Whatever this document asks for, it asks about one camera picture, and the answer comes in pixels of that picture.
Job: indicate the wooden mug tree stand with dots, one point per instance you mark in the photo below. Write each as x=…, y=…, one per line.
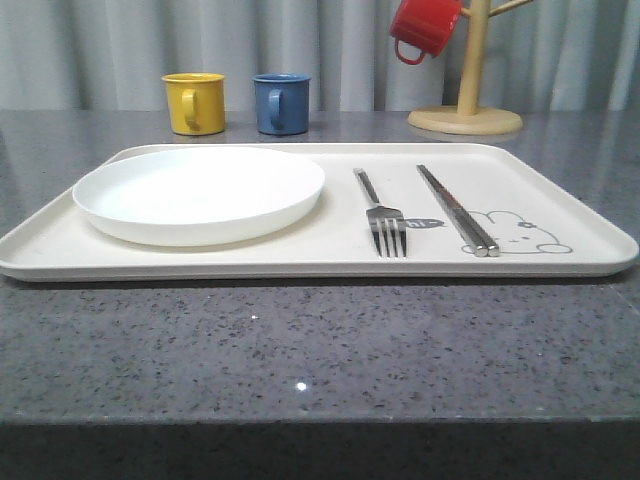
x=468, y=117

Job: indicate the silver metal chopstick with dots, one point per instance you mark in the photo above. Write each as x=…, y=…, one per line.
x=472, y=238
x=494, y=250

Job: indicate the grey pleated curtain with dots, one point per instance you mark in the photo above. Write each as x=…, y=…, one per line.
x=111, y=55

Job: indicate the cream rabbit serving tray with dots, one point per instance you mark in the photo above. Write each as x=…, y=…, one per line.
x=541, y=230

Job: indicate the blue enamel mug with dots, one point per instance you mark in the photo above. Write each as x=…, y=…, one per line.
x=282, y=103

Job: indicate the yellow enamel mug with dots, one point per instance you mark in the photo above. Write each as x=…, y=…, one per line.
x=196, y=103

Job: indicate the silver metal fork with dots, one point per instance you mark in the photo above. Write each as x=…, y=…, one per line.
x=387, y=225

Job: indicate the red enamel mug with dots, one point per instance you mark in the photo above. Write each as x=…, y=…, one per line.
x=426, y=25

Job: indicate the white round plate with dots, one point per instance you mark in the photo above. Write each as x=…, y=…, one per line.
x=199, y=196

